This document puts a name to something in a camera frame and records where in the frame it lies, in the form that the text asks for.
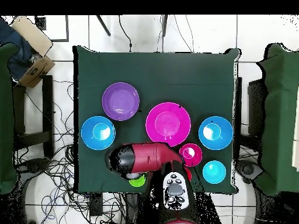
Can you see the purple shallow bowl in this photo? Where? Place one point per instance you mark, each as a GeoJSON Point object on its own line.
{"type": "Point", "coordinates": [120, 101]}

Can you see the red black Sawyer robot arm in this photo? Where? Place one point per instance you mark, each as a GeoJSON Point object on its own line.
{"type": "Point", "coordinates": [149, 156]}

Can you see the large pink bowl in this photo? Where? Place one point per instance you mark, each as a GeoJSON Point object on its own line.
{"type": "Point", "coordinates": [168, 124]}

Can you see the medium blue bowl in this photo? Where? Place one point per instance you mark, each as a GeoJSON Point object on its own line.
{"type": "Point", "coordinates": [216, 140]}
{"type": "Point", "coordinates": [98, 137]}

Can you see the dark green tablecloth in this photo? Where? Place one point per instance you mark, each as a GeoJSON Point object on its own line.
{"type": "Point", "coordinates": [154, 70]}

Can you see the small crimson bowl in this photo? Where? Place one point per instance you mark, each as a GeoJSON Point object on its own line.
{"type": "Point", "coordinates": [193, 155]}

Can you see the green cup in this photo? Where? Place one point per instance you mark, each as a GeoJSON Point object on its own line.
{"type": "Point", "coordinates": [137, 182]}

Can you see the red cup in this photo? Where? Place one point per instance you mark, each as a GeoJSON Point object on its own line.
{"type": "Point", "coordinates": [189, 175]}

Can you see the small blue bowl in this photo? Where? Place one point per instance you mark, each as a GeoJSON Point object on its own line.
{"type": "Point", "coordinates": [214, 172]}

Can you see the black floor box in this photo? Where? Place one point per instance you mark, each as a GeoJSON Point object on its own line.
{"type": "Point", "coordinates": [95, 205]}

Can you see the black box cabinet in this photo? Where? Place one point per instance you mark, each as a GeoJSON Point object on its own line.
{"type": "Point", "coordinates": [255, 105]}

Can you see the brown cardboard box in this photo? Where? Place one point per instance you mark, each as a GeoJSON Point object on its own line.
{"type": "Point", "coordinates": [35, 72]}

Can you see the beige cushion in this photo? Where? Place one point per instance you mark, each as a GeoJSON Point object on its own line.
{"type": "Point", "coordinates": [32, 35]}

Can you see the dark blue cloth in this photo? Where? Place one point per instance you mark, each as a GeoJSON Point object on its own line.
{"type": "Point", "coordinates": [16, 58]}

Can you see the black stand frame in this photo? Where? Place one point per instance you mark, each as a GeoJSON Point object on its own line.
{"type": "Point", "coordinates": [48, 105]}

